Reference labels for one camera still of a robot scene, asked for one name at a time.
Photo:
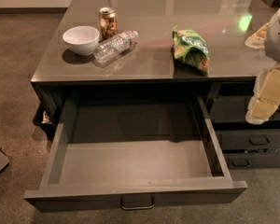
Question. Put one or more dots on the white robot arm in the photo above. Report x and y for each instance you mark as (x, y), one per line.
(272, 39)

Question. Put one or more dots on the bottom right drawer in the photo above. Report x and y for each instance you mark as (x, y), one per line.
(253, 160)

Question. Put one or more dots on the clear plastic water bottle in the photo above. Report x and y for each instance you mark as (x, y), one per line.
(114, 46)

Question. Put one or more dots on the copper soda can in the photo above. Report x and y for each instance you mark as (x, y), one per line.
(108, 22)

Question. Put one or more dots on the middle right drawer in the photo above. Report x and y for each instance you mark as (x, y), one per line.
(249, 139)

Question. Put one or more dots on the dark grey drawer cabinet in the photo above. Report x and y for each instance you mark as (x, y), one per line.
(150, 69)

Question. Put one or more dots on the green chip bag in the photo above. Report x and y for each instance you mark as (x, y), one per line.
(191, 49)

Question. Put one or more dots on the dark grey drawer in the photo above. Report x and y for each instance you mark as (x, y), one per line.
(134, 156)

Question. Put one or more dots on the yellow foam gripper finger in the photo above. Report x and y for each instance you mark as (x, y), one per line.
(256, 40)
(266, 98)

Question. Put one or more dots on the white bowl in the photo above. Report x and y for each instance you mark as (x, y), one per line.
(82, 40)

